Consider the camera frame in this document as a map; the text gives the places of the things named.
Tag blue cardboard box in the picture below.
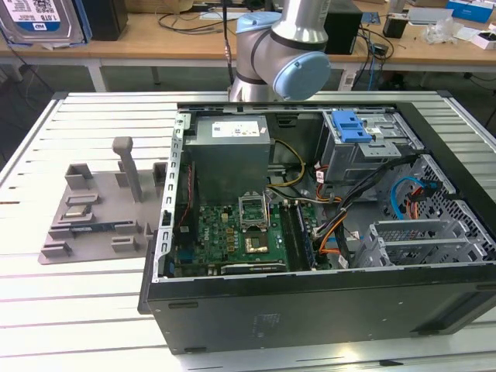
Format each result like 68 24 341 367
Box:
445 0 496 20

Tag wooden desk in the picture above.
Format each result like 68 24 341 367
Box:
0 0 496 94

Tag orange red power wire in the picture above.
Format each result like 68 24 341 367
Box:
405 185 427 222

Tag black graphics card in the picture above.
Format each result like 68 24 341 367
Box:
220 262 288 277

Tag black sleeved cable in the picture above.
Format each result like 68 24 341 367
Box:
336 154 423 218

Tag metal optical drive cage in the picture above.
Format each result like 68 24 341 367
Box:
321 110 425 195

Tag loose RAM stick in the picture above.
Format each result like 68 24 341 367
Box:
69 222 135 233

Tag yellow black wire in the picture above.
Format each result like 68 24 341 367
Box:
267 139 307 195

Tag blue plastic latch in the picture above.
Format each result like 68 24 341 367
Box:
332 111 369 143

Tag black computer tower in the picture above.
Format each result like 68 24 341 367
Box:
323 9 363 55

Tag metal socket cover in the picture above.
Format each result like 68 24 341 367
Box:
236 190 270 233

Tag green motherboard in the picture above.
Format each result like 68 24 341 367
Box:
170 197 330 278

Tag blue hanging cable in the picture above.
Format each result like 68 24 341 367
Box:
367 42 380 92

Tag CPU socket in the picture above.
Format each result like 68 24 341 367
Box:
243 231 273 256

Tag white open box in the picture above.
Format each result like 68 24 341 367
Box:
455 26 496 50

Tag large black box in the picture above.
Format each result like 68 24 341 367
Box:
85 0 129 42

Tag orange yellow wire bundle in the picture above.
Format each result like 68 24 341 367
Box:
314 215 352 257

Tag black PC case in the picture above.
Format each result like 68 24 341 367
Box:
137 91 496 356

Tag small black box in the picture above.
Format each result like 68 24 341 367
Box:
382 12 410 39

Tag clear plastic bags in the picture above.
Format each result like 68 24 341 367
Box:
420 19 466 43

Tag black RAM slot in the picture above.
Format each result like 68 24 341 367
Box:
279 203 301 272

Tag metal disk bay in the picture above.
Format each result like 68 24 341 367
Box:
350 219 472 268

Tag grey parts rack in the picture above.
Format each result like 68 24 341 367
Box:
37 136 170 267

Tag grey power supply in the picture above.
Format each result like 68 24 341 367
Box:
184 115 274 205

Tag installed RAM stick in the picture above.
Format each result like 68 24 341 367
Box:
296 203 317 271

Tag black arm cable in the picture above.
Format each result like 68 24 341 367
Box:
220 0 237 84

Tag thin red black wire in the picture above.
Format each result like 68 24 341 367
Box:
180 162 195 233

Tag hard disk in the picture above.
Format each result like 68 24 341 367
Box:
0 0 92 48

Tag blue data wire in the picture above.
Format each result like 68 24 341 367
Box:
390 176 422 222

